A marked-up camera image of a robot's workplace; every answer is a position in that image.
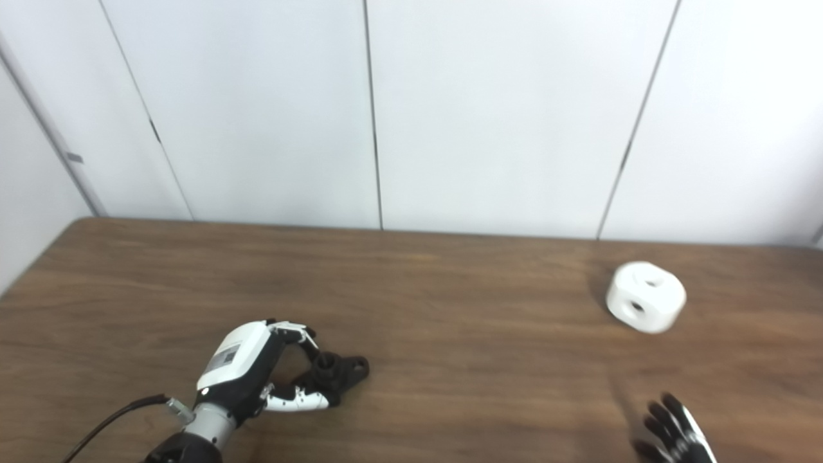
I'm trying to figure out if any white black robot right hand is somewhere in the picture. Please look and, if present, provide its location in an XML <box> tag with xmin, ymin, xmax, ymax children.
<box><xmin>633</xmin><ymin>393</ymin><xmax>718</xmax><ymax>463</ymax></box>

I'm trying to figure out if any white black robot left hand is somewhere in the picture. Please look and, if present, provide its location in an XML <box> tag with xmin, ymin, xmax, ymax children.
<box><xmin>196</xmin><ymin>319</ymin><xmax>330</xmax><ymax>425</ymax></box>

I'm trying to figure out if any black flanged holder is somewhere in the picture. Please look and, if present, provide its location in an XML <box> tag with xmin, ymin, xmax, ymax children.
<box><xmin>297</xmin><ymin>352</ymin><xmax>370</xmax><ymax>407</ymax></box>

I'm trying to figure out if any round white piece with holes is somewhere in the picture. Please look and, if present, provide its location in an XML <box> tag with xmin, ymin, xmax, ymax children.
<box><xmin>606</xmin><ymin>261</ymin><xmax>687</xmax><ymax>334</ymax></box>

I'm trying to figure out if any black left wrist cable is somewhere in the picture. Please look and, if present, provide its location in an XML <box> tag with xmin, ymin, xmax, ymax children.
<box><xmin>61</xmin><ymin>394</ymin><xmax>194</xmax><ymax>463</ymax></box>

